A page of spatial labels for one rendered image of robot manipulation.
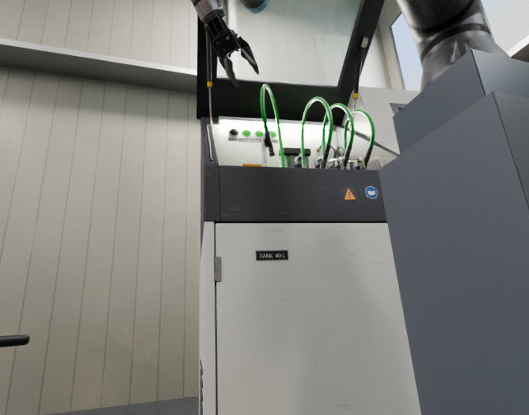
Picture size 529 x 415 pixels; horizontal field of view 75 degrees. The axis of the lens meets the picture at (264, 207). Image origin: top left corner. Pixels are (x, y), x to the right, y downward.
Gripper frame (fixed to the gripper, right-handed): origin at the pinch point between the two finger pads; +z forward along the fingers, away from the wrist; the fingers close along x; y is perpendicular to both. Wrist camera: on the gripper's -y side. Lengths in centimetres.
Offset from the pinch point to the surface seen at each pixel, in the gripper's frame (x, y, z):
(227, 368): -22, 65, 52
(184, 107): -117, -234, -12
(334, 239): 8, 36, 47
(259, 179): -3.9, 30.9, 24.9
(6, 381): -258, -25, 92
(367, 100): 35, -46, 33
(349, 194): 15, 26, 42
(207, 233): -19, 45, 28
